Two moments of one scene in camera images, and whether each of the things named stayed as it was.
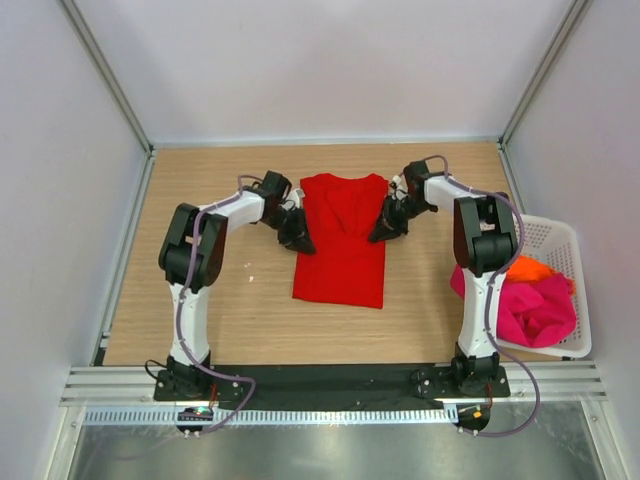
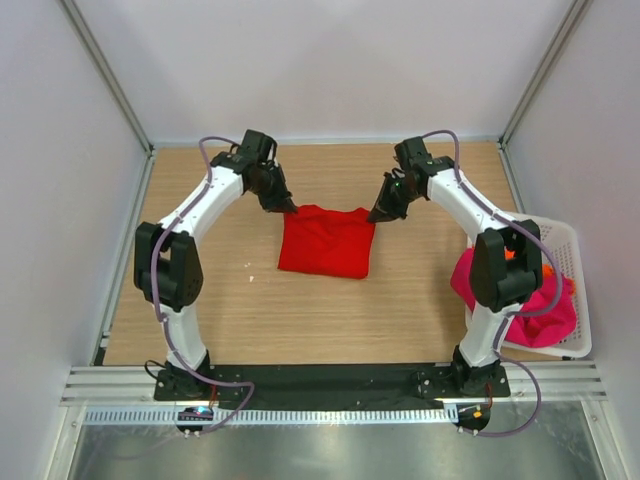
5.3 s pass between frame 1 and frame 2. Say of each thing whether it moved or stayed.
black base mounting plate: stayed
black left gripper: moved
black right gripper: moved
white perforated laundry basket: stayed
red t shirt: moved
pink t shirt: stayed
